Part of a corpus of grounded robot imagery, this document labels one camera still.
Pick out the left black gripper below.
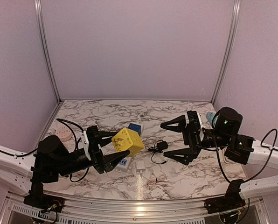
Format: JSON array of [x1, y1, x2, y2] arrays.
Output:
[[56, 132, 130, 177]]

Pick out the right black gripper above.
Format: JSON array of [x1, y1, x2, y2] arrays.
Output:
[[161, 115, 231, 165]]

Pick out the yellow cube socket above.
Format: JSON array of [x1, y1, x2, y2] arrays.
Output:
[[111, 127, 145, 157]]

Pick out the black power adapter with cable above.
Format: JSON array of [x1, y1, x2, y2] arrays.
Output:
[[145, 140, 168, 165]]

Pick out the white multicolour power strip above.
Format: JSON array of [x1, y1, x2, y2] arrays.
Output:
[[115, 117, 144, 172]]

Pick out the white usb charger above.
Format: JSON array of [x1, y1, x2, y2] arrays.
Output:
[[135, 161, 146, 174]]

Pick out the blue cube socket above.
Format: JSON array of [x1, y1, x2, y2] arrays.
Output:
[[127, 123, 142, 136]]

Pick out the teal power strip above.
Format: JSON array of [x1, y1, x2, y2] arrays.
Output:
[[206, 112, 215, 123]]

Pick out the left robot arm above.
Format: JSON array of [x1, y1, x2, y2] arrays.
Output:
[[0, 126, 130, 208]]

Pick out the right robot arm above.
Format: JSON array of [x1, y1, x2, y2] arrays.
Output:
[[160, 107, 278, 209]]

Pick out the pink round socket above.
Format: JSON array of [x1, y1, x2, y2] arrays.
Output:
[[55, 124, 73, 142]]

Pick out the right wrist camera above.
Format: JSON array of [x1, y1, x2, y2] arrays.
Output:
[[187, 111, 204, 141]]

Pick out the pink usb cable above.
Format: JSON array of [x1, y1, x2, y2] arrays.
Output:
[[143, 174, 170, 189]]

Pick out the front aluminium rail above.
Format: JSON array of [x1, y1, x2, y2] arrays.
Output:
[[0, 184, 270, 224]]

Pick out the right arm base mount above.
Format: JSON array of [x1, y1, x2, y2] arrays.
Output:
[[204, 196, 246, 214]]

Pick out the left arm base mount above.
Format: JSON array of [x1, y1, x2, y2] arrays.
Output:
[[24, 194, 64, 213]]

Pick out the right aluminium frame post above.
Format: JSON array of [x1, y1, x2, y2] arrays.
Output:
[[211, 0, 241, 105]]

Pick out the aluminium frame post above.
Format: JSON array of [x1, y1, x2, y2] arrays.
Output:
[[34, 0, 62, 104], [211, 0, 241, 105]]

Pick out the left aluminium frame post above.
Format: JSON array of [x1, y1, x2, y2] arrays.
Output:
[[34, 0, 62, 104]]

